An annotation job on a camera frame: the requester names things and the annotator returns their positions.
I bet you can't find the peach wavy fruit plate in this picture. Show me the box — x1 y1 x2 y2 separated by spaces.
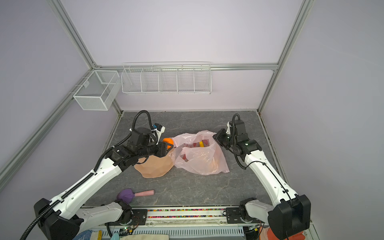
134 150 174 179

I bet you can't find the purple pink scoop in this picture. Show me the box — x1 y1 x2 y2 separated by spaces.
117 189 155 204

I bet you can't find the orange tangerine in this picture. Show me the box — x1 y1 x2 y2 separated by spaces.
163 138 174 145

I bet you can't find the small white mesh basket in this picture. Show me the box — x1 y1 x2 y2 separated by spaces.
74 70 122 111

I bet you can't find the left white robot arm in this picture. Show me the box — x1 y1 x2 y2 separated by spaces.
21 142 173 240

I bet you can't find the black corrugated cable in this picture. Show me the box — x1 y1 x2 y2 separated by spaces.
19 199 61 240

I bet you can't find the blue white cloth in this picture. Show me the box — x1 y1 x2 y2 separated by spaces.
73 230 94 240

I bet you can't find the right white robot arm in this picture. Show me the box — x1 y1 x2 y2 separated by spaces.
213 114 311 240

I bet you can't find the pink plastic bag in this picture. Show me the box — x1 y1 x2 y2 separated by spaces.
171 130 230 176

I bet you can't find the long white wire basket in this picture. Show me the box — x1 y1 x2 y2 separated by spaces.
121 62 212 94

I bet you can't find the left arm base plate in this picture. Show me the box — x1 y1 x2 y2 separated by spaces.
119 209 148 226

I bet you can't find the orange glove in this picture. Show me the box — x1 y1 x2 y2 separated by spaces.
259 227 306 240

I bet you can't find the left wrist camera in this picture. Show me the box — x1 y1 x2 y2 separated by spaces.
129 123 166 146

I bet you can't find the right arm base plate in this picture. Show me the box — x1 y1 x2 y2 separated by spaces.
223 207 247 224

